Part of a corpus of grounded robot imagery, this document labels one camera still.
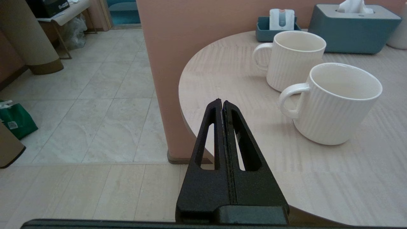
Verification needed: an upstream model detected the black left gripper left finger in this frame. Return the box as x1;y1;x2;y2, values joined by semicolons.
176;99;231;223

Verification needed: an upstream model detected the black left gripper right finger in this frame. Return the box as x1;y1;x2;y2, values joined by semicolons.
223;101;290;207

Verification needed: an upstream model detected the white ribbed mug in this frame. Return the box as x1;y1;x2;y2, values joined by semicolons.
279;63;383;146
252;31;327;93

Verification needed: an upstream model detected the small blue-grey tray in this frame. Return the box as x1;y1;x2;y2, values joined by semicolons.
255;17;301;42

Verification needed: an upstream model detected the white tea sachet pack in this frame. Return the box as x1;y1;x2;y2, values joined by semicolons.
269;9;295;31

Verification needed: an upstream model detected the blue-grey tissue box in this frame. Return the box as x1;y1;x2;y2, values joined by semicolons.
308;4;402;54

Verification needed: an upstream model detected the teal fixture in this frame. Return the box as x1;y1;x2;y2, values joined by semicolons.
107;0;141;26

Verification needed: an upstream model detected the green shopping bag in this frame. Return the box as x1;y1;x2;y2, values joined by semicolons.
0;100;38;140

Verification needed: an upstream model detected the clear plastic bag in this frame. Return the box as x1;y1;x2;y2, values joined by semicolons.
60;16;88;50

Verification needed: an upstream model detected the white tissue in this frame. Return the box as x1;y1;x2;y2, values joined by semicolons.
336;0;374;14

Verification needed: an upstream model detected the small white side table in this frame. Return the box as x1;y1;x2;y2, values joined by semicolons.
37;0;97;60

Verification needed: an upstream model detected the black box device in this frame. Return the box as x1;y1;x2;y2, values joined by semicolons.
27;0;70;18

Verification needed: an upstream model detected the white container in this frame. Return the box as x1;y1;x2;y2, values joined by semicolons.
386;3;407;50

